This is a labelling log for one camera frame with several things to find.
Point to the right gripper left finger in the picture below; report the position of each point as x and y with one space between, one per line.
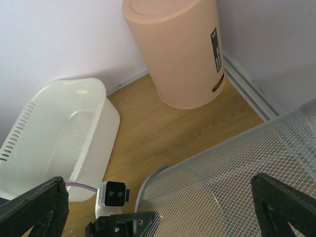
41 211

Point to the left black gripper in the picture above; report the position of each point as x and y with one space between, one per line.
125 225

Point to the salmon pink plastic bin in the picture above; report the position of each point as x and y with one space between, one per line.
180 42

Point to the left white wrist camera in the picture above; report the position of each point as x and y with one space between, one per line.
111 198

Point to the white plastic basin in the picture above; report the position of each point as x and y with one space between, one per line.
68 129

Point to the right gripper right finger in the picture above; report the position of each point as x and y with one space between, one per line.
280 207

